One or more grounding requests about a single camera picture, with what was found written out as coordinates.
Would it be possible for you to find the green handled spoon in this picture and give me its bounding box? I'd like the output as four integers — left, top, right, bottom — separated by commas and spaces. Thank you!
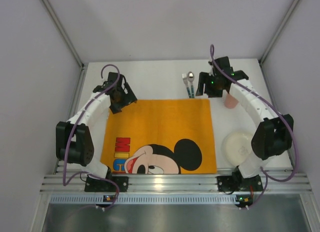
187, 71, 195, 98

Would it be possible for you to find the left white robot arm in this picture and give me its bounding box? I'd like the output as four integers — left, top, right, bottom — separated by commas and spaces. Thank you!
55, 72, 137, 179

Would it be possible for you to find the slotted grey cable duct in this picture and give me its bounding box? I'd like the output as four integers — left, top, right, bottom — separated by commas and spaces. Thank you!
50, 194, 251, 205

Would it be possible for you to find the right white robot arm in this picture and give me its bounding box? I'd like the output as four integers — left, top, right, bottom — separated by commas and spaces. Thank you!
195, 56, 294, 179

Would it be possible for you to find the green handled fork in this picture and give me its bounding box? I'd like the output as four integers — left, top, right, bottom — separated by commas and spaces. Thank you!
182, 74, 192, 98

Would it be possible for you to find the cream white plate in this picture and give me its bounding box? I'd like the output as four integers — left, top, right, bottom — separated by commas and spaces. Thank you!
221, 130, 253, 167

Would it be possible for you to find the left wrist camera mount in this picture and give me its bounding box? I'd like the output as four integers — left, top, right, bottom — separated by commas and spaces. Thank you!
92, 79, 114, 93

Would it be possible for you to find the aluminium mounting rail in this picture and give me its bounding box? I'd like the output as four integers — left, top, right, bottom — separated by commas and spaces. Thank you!
40, 162, 312, 194

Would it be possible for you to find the pink plastic cup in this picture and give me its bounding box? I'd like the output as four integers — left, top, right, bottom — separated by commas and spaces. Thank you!
223, 92, 238, 109

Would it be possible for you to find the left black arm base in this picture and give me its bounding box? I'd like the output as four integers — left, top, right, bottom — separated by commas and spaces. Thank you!
84, 176, 129, 193

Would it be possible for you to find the orange Mickey Mouse placemat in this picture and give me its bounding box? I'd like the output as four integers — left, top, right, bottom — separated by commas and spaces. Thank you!
100, 99, 218, 175

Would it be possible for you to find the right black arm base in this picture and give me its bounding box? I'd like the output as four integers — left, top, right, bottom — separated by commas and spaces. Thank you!
216, 174, 263, 195

